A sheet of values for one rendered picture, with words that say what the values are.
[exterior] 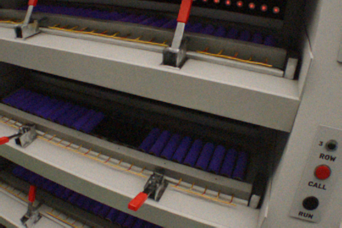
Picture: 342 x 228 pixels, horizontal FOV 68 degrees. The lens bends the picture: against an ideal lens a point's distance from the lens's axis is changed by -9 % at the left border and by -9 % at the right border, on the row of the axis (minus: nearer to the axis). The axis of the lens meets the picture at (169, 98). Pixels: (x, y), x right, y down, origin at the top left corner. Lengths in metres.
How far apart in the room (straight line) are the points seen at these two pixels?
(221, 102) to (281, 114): 0.07
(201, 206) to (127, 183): 0.12
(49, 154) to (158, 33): 0.28
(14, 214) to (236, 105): 0.54
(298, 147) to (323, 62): 0.10
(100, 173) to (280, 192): 0.27
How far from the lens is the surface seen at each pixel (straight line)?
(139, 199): 0.37
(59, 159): 0.50
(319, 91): 0.33
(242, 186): 0.42
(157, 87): 0.36
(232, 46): 0.39
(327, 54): 0.32
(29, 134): 0.55
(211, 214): 0.41
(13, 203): 0.72
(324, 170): 0.35
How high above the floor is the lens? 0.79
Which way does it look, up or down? 15 degrees down
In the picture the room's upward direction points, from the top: 9 degrees clockwise
